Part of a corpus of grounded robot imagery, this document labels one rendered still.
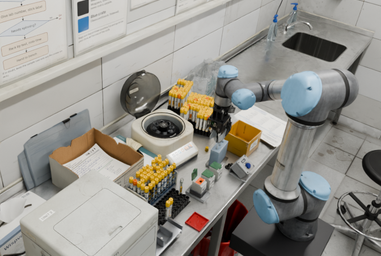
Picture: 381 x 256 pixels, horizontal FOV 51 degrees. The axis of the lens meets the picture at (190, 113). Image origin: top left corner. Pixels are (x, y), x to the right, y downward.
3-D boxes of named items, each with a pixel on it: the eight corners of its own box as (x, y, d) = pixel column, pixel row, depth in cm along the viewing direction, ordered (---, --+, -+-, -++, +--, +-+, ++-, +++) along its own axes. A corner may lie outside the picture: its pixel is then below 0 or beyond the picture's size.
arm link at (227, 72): (225, 75, 146) (214, 64, 153) (221, 101, 152) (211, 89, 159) (244, 72, 149) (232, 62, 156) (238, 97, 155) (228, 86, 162)
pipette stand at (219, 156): (219, 171, 178) (221, 154, 173) (204, 165, 181) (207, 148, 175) (228, 159, 186) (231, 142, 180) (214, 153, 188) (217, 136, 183)
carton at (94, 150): (101, 218, 151) (100, 190, 142) (50, 183, 163) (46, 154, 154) (144, 183, 168) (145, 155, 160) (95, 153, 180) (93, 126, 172)
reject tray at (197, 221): (199, 232, 150) (199, 231, 149) (184, 223, 153) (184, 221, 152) (209, 221, 155) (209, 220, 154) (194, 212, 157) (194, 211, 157)
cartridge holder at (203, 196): (203, 203, 162) (204, 197, 160) (185, 193, 165) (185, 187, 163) (210, 195, 166) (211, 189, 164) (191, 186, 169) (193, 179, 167)
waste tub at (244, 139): (244, 160, 186) (248, 143, 181) (220, 147, 192) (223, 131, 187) (258, 147, 196) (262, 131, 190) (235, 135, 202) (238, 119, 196)
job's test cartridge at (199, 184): (200, 197, 162) (202, 186, 159) (190, 192, 164) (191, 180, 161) (205, 191, 165) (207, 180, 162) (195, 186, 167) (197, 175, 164)
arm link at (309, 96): (301, 223, 136) (355, 80, 107) (265, 234, 130) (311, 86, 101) (281, 199, 145) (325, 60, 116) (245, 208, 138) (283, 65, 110)
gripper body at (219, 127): (205, 129, 164) (208, 105, 157) (214, 119, 171) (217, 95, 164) (222, 136, 161) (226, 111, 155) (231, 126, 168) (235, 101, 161)
